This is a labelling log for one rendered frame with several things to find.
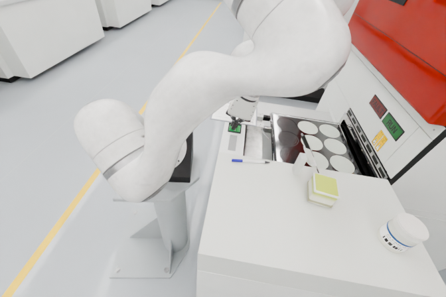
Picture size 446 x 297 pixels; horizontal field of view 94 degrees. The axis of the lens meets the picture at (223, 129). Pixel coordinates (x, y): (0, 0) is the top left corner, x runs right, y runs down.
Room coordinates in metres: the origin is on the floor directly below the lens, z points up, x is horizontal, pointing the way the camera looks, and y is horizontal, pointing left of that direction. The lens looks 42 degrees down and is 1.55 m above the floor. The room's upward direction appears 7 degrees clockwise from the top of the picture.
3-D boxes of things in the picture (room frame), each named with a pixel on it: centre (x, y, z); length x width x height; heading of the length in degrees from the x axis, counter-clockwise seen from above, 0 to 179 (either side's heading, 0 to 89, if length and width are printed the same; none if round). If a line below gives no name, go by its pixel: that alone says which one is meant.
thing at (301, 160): (0.48, -0.29, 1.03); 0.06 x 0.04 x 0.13; 87
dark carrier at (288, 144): (0.72, -0.42, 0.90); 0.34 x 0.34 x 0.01; 87
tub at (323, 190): (0.39, -0.33, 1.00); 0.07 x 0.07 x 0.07; 79
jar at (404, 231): (0.27, -0.51, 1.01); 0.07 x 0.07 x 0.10
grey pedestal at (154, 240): (0.53, 0.33, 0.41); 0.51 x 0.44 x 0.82; 96
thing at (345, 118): (0.72, -0.62, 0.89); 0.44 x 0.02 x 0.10; 177
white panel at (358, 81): (0.90, -0.65, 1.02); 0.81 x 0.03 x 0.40; 177
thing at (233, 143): (0.80, -0.06, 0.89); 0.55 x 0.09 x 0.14; 177
